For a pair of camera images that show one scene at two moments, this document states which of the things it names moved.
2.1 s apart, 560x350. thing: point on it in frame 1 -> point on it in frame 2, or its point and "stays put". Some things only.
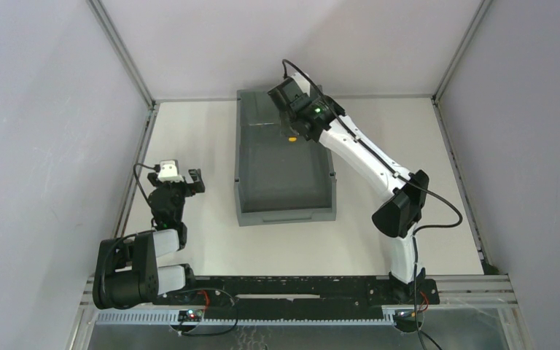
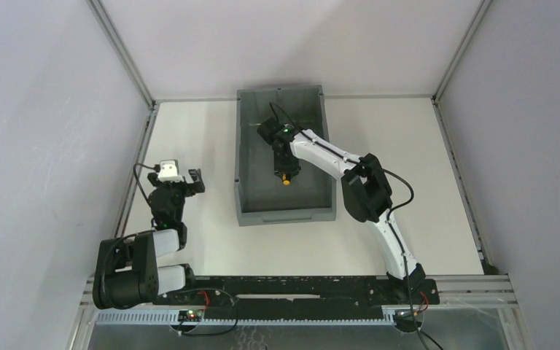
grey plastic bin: x=279 y=180 stays put
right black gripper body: x=289 y=119 -> x=286 y=169
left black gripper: x=174 y=184 stays put
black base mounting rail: x=304 y=297 stays put
